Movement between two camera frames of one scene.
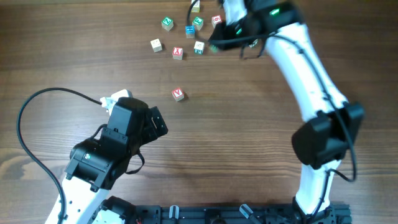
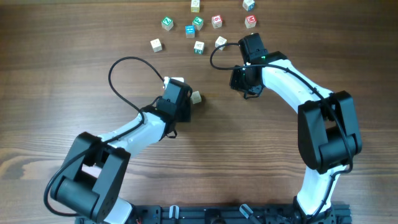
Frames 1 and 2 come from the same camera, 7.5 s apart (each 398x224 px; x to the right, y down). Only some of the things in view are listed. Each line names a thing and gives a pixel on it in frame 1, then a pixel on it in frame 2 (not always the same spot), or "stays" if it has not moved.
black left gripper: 158,122 to 185,109
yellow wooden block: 196,9 stays
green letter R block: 198,22 stays
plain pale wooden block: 156,45 stays
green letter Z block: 167,23 stays
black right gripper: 219,38 to 237,81
